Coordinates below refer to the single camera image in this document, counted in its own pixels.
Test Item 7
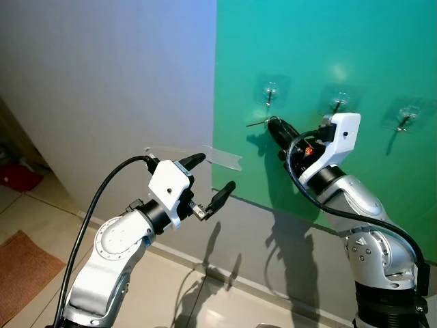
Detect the clear adhesive hook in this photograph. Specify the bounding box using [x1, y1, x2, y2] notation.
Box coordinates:
[320, 85, 360, 118]
[384, 98, 428, 135]
[255, 71, 292, 111]

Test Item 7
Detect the brown floor mat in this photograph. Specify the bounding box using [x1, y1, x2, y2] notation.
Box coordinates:
[0, 230, 66, 327]

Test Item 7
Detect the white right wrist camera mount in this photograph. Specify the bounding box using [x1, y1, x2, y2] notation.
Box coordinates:
[298, 112, 362, 185]

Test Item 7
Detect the large teal green sheet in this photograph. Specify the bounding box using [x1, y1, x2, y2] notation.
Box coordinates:
[212, 0, 437, 264]

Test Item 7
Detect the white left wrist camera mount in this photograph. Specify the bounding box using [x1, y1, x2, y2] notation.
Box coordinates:
[147, 158, 194, 230]

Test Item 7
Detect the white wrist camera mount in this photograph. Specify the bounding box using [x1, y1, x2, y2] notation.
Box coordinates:
[147, 158, 194, 230]
[298, 112, 362, 185]

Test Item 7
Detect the clear tape strip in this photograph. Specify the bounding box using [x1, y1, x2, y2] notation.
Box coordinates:
[145, 144, 244, 172]

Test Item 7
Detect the red cloth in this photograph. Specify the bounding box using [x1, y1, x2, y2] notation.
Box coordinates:
[0, 162, 43, 193]

